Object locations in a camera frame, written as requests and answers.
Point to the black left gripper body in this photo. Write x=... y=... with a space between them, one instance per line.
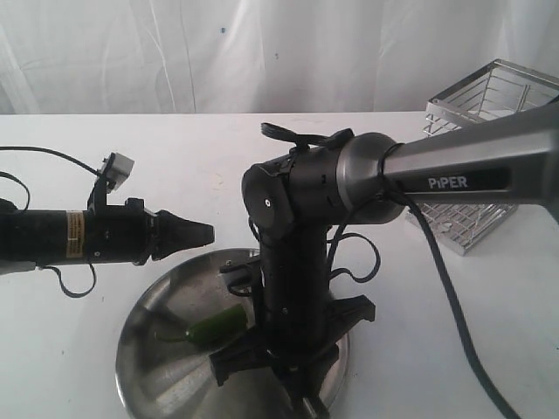
x=127 y=233

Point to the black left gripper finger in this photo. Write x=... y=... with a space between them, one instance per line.
x=175 y=245
x=174 y=229

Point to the round steel plate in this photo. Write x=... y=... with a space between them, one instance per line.
x=159 y=375

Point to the green chili pepper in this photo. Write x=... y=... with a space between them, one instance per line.
x=219 y=326

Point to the chrome wire utensil basket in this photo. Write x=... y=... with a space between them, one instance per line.
x=496 y=90

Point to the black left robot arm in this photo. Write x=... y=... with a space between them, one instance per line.
x=40 y=238

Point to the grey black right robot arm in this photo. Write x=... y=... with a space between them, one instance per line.
x=300 y=204

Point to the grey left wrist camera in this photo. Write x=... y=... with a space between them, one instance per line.
x=115 y=170

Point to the white backdrop curtain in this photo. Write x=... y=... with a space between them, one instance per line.
x=258 y=56

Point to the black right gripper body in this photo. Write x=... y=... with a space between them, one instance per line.
x=301 y=367

